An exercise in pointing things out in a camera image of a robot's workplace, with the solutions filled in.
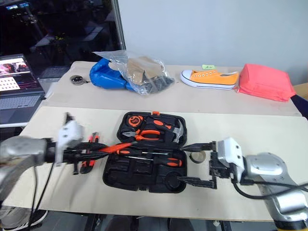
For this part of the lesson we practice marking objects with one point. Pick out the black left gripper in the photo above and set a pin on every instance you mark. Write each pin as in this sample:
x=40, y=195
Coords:
x=72, y=154

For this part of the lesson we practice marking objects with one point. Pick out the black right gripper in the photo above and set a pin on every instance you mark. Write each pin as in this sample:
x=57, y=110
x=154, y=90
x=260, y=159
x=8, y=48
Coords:
x=219, y=168

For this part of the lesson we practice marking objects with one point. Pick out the black plastic tool case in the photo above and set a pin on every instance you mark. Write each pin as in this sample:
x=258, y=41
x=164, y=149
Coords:
x=125, y=175

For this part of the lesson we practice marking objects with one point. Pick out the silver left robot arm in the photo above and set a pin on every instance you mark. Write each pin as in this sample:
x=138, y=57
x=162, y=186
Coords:
x=19, y=149

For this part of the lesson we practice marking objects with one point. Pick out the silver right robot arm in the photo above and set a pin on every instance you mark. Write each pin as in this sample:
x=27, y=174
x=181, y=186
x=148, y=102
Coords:
x=264, y=166

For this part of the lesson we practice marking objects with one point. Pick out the roll of tape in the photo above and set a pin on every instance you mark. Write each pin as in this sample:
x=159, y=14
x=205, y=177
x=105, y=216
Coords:
x=198, y=160

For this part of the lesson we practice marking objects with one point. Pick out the orange black utility knife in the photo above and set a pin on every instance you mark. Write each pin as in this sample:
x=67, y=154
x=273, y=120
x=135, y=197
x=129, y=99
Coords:
x=87, y=167

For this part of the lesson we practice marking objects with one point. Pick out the orange black thick screwdriver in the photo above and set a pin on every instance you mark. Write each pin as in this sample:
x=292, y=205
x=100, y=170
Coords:
x=172, y=162

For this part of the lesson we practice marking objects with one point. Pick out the orange black slim screwdriver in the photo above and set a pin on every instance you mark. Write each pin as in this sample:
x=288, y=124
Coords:
x=125, y=152

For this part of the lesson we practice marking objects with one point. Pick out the claw hammer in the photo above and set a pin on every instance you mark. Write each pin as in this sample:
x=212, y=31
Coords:
x=178, y=131

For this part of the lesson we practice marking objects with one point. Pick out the black orange tape measure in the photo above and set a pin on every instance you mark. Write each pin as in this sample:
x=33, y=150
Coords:
x=134, y=121

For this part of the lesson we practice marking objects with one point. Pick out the small round metal tin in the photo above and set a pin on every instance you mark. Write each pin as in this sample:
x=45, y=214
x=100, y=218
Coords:
x=76, y=80

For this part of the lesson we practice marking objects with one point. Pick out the blue plastic bag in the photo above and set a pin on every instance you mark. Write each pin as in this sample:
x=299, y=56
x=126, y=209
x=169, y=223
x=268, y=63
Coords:
x=103, y=77

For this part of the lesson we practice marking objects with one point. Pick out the orange canvas sneaker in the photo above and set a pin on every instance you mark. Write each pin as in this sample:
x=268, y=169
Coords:
x=211, y=78

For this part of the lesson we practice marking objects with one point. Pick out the open grey laptop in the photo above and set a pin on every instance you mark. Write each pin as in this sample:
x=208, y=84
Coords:
x=19, y=103

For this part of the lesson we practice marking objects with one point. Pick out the clear plastic bag with parts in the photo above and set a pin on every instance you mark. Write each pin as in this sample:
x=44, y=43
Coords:
x=139, y=69

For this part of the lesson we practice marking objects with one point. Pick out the grey black sneaker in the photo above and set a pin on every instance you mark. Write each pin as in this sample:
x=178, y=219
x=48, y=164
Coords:
x=16, y=219

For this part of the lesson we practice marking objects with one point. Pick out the red folded fabric bag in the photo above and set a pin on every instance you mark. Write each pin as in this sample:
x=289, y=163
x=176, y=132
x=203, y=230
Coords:
x=264, y=79

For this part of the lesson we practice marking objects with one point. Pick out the blue fabric object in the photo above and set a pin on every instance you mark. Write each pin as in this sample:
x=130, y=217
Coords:
x=302, y=106

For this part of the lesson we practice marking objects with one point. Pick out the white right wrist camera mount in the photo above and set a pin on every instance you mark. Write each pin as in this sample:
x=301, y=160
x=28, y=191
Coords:
x=228, y=150

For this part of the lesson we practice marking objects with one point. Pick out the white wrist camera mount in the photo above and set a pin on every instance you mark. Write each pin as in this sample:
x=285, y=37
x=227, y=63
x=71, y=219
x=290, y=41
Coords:
x=69, y=132
x=228, y=150

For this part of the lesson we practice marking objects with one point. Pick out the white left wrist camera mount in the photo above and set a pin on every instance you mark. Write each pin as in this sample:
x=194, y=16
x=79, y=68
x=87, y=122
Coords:
x=69, y=132

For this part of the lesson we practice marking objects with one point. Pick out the black table frame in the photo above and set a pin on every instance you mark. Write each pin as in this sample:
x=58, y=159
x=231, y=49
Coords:
x=92, y=222

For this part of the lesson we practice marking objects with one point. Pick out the grey metal window post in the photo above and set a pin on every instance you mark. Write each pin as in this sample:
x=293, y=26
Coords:
x=119, y=24

